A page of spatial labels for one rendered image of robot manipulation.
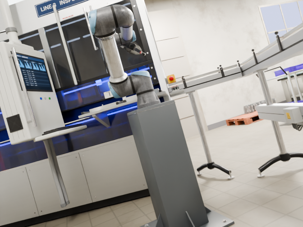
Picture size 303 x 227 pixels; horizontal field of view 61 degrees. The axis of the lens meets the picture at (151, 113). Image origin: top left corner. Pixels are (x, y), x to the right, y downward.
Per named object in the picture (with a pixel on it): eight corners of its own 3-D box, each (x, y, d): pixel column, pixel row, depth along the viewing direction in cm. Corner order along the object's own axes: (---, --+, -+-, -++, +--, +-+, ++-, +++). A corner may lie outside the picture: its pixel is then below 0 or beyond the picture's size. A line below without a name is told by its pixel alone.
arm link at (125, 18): (132, -4, 133) (132, 29, 181) (111, 1, 132) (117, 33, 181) (138, 17, 133) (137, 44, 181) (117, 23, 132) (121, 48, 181)
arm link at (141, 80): (154, 88, 158) (149, 66, 158) (133, 93, 157) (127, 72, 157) (153, 90, 170) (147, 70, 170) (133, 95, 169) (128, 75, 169)
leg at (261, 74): (277, 161, 214) (252, 72, 214) (289, 158, 213) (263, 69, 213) (282, 163, 205) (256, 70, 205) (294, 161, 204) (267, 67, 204)
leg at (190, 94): (207, 168, 251) (185, 93, 251) (216, 166, 250) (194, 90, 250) (208, 171, 242) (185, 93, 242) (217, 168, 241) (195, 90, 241)
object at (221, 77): (170, 97, 241) (165, 80, 241) (170, 97, 256) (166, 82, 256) (243, 76, 234) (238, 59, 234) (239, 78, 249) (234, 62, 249)
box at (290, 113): (286, 122, 163) (282, 109, 163) (294, 120, 162) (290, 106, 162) (295, 124, 151) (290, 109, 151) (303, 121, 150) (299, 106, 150)
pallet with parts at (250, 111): (265, 113, 621) (261, 100, 621) (293, 109, 543) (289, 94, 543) (225, 126, 584) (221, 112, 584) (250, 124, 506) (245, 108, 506)
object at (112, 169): (43, 200, 352) (25, 138, 352) (190, 162, 331) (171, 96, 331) (-10, 238, 253) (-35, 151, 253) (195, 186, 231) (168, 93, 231)
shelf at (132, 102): (98, 115, 247) (97, 114, 247) (168, 95, 240) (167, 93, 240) (79, 118, 199) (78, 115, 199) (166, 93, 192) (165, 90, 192)
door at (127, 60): (107, 73, 238) (90, 12, 238) (152, 59, 234) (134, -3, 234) (107, 73, 237) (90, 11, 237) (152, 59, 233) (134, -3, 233)
